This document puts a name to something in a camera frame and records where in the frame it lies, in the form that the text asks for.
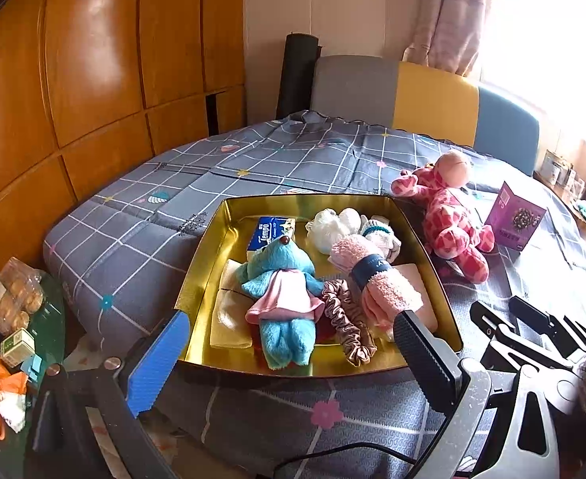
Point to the gold cardboard tray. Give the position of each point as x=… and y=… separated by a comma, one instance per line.
x=213, y=259

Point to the blue tissue pack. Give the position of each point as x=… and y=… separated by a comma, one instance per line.
x=268, y=232

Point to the clear plastic pastry pack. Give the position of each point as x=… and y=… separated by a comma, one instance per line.
x=18, y=294

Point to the green white small box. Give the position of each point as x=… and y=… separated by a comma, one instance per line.
x=16, y=347

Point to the pink spotted plush toy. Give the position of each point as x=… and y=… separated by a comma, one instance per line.
x=407, y=184
x=452, y=209

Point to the white cloth bundle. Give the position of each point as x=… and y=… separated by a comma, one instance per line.
x=325, y=227

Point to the window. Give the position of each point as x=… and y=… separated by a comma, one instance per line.
x=547, y=35

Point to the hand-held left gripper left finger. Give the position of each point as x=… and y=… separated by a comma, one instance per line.
x=155, y=364

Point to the wooden wardrobe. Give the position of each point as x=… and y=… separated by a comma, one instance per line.
x=98, y=60

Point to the pink towel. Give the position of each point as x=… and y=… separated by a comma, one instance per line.
x=347, y=254

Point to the pink satin scrunchie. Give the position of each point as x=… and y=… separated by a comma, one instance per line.
x=345, y=324

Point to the orange snack packet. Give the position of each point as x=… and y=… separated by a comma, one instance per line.
x=3, y=379

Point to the white sock teal trim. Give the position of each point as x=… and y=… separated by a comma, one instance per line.
x=385, y=242

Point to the grey yellow blue headboard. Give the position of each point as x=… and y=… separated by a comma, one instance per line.
x=352, y=90

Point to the glass side table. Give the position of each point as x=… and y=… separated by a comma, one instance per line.
x=48, y=319

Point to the black rolled mat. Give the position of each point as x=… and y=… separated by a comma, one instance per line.
x=298, y=75

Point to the wooden desk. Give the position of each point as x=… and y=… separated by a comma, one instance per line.
x=567, y=199

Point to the red christmas sock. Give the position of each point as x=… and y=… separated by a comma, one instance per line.
x=324, y=332

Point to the beige mesh cloth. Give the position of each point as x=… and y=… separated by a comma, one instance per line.
x=228, y=319

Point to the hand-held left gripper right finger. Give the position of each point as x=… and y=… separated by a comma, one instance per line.
x=425, y=359

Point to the teal plush elephant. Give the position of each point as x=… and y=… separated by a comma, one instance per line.
x=278, y=259

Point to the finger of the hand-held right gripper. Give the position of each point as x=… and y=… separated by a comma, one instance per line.
x=517, y=344
x=537, y=317

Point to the grey checked bed sheet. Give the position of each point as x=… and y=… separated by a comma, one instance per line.
x=148, y=209

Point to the beige patterned curtain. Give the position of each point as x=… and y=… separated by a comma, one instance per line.
x=447, y=15

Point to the purple cardboard box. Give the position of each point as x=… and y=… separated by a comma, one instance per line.
x=514, y=217

